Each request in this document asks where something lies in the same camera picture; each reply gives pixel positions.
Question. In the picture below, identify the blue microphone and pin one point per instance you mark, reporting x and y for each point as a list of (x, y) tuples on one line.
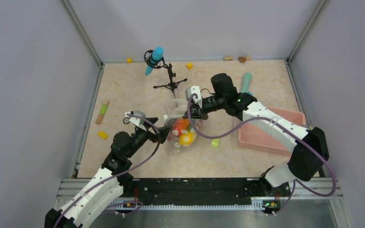
[(152, 58)]

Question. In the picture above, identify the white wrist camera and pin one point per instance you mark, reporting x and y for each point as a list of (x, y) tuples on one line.
[(137, 118), (195, 93)]

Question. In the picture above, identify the yellow block near left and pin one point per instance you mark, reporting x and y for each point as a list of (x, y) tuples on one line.
[(102, 135)]

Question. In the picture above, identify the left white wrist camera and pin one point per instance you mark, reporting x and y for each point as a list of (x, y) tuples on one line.
[(137, 118)]

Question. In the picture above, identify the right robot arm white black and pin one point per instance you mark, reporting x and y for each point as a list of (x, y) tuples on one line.
[(308, 148)]

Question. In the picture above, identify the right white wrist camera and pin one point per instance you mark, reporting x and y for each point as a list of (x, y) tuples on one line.
[(195, 93)]

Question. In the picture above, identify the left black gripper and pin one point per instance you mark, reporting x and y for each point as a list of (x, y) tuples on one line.
[(163, 132)]

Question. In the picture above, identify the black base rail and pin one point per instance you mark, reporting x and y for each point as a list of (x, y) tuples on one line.
[(194, 191)]

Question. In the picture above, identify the yellow lemon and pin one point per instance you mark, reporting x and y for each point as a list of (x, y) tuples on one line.
[(187, 139)]

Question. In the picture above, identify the teal cylinder tube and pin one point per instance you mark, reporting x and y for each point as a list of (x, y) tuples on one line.
[(246, 80)]

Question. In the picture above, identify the red pepper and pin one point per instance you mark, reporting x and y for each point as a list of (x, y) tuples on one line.
[(180, 127)]

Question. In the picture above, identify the black microphone tripod stand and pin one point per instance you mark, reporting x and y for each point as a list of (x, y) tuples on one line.
[(171, 85)]

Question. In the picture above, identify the clear zip top bag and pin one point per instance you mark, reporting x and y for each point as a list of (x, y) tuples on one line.
[(175, 109)]

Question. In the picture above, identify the wooden cork cylinder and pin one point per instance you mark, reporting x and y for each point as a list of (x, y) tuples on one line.
[(228, 58)]

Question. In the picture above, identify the brown wooden piece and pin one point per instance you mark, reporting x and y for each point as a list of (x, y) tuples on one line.
[(243, 59)]

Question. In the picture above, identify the poker chip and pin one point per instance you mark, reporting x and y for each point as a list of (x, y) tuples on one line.
[(126, 120)]

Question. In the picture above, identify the lime green toy brick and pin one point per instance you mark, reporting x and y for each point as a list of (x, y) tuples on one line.
[(215, 143)]

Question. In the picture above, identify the green and wood block stick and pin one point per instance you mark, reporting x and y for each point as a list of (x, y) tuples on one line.
[(102, 111)]

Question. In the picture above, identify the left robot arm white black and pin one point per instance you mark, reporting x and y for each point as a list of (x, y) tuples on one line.
[(111, 178)]

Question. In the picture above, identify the yellow cube at back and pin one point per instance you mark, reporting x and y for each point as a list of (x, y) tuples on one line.
[(189, 66)]

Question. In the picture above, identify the pink plastic basket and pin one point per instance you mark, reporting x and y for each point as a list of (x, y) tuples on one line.
[(253, 138)]

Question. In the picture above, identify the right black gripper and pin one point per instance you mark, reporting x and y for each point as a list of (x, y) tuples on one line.
[(198, 113)]

